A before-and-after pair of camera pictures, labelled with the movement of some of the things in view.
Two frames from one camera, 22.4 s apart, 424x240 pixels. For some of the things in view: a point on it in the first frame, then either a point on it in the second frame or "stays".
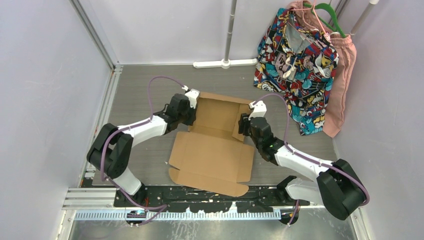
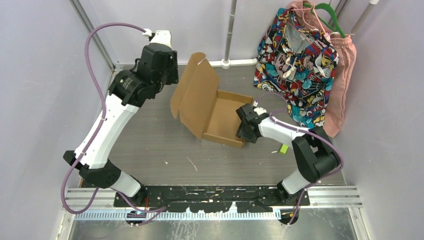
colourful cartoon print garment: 299,62 stays
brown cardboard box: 213,155 → 209,113
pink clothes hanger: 312,8 stays
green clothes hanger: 317,6 stays
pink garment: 345,48 stays
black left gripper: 193,111 → 174,78
